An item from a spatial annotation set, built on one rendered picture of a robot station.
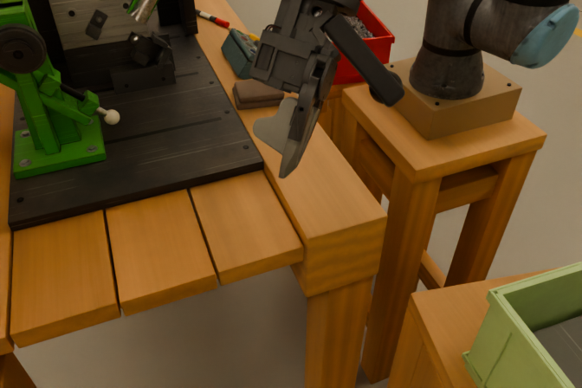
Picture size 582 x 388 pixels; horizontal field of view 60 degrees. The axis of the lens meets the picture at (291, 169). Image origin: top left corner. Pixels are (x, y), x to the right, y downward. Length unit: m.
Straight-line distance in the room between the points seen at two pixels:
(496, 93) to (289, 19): 0.63
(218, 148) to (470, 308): 0.51
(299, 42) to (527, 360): 0.44
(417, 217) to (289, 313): 0.79
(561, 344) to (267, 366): 1.05
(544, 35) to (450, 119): 0.25
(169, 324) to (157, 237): 0.99
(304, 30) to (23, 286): 0.53
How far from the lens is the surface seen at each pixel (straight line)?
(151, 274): 0.77
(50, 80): 0.92
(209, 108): 1.04
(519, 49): 0.93
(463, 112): 1.07
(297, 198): 0.82
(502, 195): 1.23
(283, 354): 1.68
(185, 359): 1.71
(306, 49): 0.55
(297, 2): 0.57
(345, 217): 0.79
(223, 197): 0.86
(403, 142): 1.04
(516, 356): 0.68
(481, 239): 1.31
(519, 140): 1.12
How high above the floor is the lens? 1.46
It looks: 40 degrees down
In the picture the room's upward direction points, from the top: straight up
